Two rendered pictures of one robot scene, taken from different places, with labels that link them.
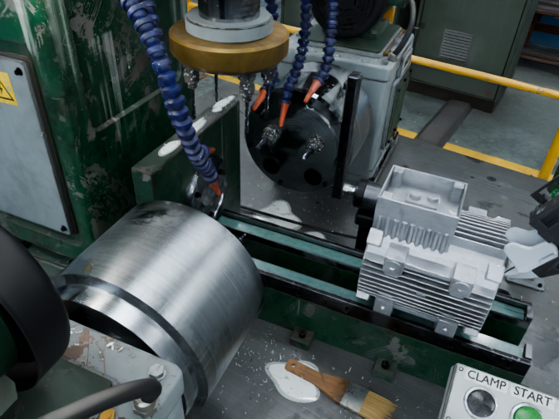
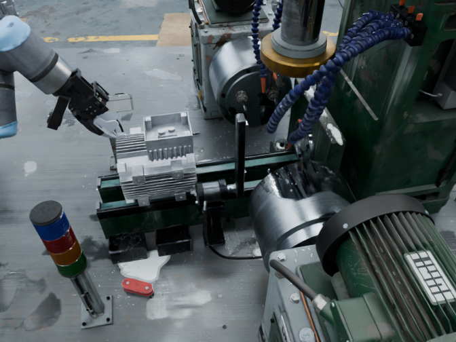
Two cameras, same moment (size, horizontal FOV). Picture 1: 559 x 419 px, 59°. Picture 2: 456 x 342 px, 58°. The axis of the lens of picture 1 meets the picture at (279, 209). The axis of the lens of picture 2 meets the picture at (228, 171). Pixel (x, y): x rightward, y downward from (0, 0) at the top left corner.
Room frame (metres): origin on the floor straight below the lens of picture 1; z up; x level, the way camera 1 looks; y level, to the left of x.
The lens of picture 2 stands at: (1.41, -0.53, 1.82)
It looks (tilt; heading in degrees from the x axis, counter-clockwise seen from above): 46 degrees down; 148
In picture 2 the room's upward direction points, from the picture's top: 1 degrees counter-clockwise
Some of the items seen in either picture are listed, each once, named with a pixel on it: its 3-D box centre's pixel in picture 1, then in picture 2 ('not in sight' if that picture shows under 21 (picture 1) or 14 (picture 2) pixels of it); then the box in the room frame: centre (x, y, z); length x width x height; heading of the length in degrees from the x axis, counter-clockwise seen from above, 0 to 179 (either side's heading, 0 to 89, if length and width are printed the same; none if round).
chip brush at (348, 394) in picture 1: (338, 389); not in sight; (0.50, -0.12, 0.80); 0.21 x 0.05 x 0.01; 62
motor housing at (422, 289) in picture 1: (431, 259); (157, 163); (0.62, -0.26, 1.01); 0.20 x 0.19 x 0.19; 68
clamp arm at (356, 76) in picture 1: (346, 140); (239, 158); (0.81, -0.12, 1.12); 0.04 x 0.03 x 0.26; 68
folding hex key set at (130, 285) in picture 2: not in sight; (138, 287); (0.81, -0.44, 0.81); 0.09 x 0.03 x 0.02; 42
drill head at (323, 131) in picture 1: (314, 120); (311, 234); (1.05, -0.07, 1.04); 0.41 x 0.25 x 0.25; 158
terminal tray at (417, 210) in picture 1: (418, 208); (168, 136); (0.63, -0.22, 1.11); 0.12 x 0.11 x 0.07; 68
